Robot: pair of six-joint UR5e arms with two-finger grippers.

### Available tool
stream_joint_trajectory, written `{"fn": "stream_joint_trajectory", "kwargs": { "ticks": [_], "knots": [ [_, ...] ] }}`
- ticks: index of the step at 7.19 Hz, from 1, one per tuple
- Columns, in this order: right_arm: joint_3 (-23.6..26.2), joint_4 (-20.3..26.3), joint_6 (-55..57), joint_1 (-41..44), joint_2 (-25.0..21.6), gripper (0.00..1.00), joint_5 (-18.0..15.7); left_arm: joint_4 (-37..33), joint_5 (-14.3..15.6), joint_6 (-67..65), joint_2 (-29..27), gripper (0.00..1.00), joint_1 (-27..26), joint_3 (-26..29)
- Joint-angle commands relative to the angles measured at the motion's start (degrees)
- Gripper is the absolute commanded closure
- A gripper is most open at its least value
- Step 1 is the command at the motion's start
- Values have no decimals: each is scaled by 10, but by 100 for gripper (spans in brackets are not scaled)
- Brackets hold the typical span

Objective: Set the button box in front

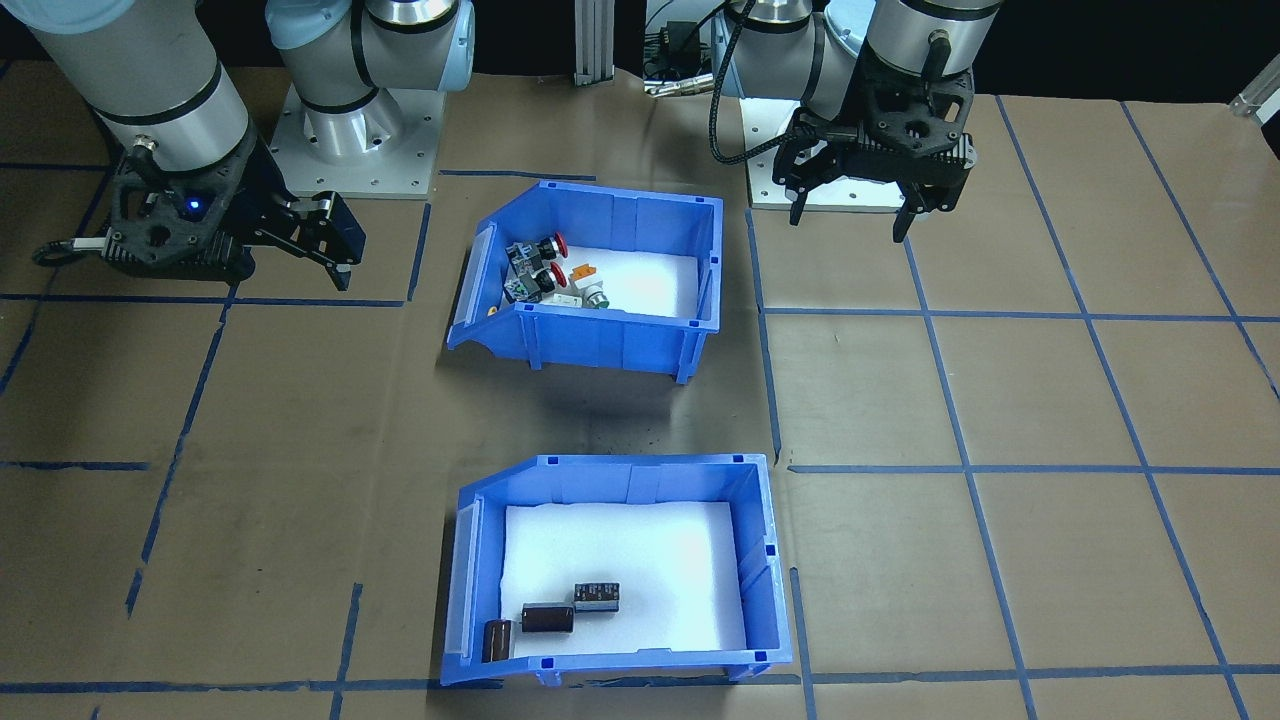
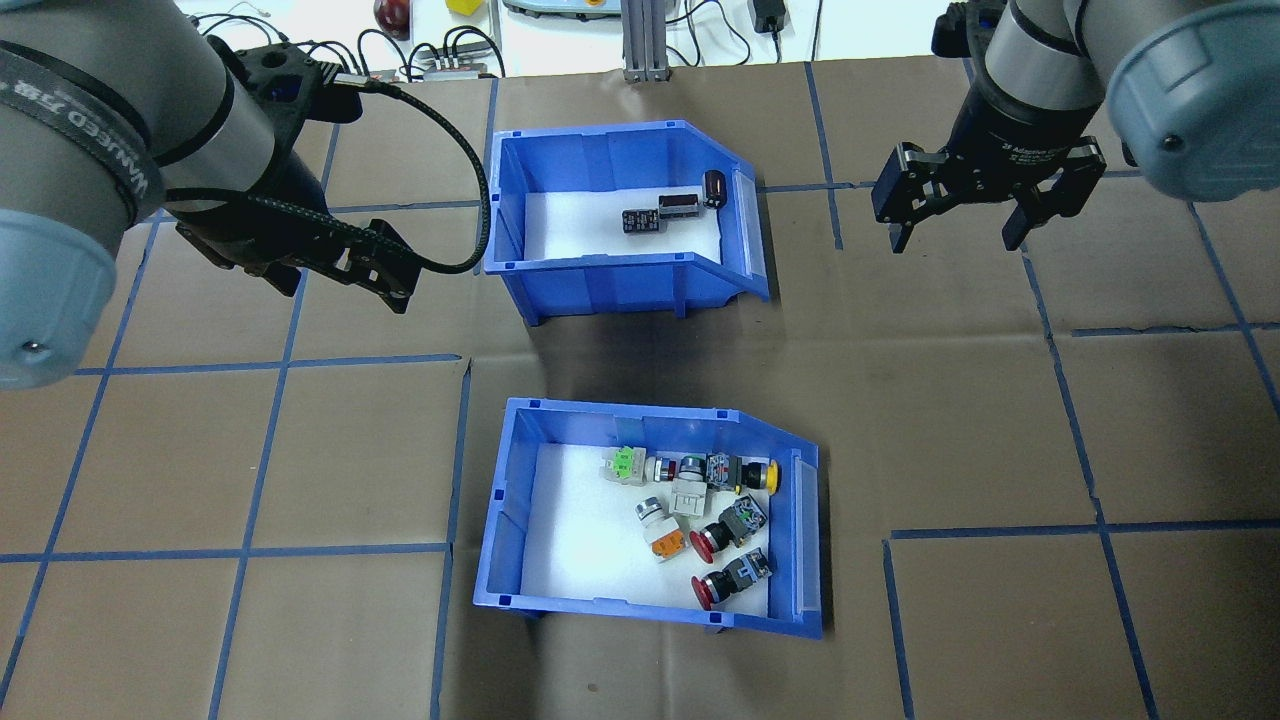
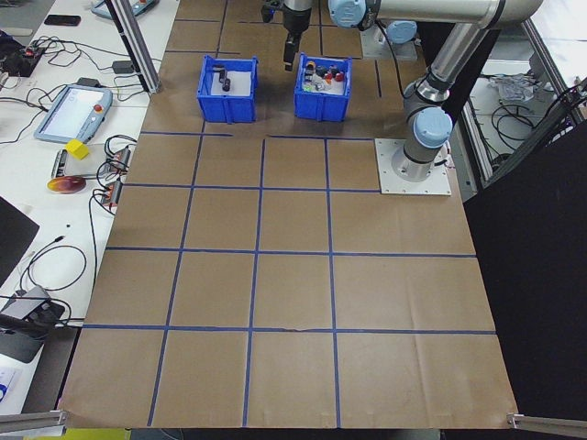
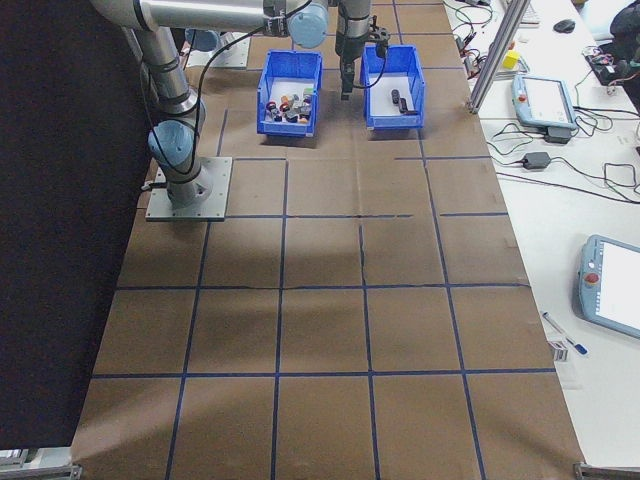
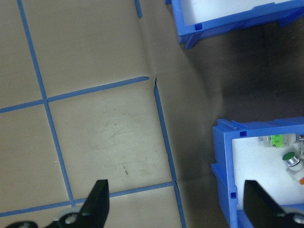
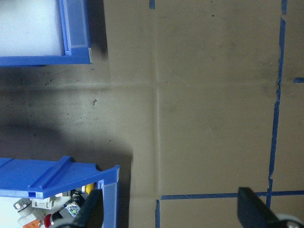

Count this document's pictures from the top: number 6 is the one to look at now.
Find yellow push button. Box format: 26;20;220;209
71;184;96;198

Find pile of push-button switches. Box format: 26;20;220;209
0;196;24;228

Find white foam pad under capacitors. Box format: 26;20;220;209
0;0;66;57

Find silver switch with orange base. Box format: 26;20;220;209
18;209;46;228

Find red mushroom push button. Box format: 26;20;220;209
43;213;60;228

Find silver metal nut button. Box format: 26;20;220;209
13;198;31;211

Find white switch block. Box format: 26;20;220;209
30;197;57;210

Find blue bin with push buttons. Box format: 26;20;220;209
0;155;120;228

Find black switch with green face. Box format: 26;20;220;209
58;194;85;219

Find blue bin with capacitors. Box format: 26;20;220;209
0;0;94;67

